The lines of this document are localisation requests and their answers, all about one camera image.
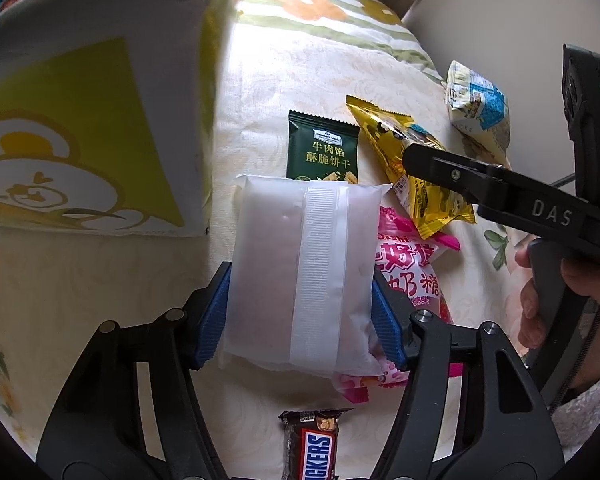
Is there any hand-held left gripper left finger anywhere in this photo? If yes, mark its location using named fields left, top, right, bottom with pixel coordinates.
left=35, top=261, right=232, bottom=480

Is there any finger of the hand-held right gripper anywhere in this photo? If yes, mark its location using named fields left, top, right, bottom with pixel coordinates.
left=402, top=142, right=507, bottom=207

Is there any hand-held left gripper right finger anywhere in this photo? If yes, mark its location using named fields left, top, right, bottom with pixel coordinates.
left=370, top=265, right=566, bottom=480

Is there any yellow snack packet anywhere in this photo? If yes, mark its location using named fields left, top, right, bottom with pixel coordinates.
left=345, top=94, right=477, bottom=241

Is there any waffle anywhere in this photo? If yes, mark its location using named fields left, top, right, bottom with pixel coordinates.
left=218, top=173, right=393, bottom=379

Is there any white and yellow cardboard box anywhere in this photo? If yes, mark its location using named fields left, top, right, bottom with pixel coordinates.
left=0, top=0, right=242, bottom=239

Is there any person's right forearm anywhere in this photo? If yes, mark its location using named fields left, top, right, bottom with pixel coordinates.
left=549, top=379, right=600, bottom=467

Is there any person's right hand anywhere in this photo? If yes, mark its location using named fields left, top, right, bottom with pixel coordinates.
left=514, top=247, right=600, bottom=352

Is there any pink candy packet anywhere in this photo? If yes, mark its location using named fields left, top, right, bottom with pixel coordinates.
left=331, top=205, right=462, bottom=404

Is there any dark green snack packet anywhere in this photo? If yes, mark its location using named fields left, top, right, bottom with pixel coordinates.
left=287, top=109, right=361, bottom=184

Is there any brown chocolate bar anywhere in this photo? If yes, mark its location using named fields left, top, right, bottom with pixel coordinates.
left=278, top=408, right=355, bottom=480

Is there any floral striped blanket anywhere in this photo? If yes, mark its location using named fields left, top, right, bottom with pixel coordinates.
left=234, top=0, right=447, bottom=82

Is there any floral tablecloth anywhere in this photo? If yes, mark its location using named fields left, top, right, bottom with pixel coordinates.
left=0, top=7, right=536, bottom=480

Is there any black cord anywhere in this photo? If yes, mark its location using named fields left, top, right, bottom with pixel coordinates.
left=550, top=270, right=600, bottom=408

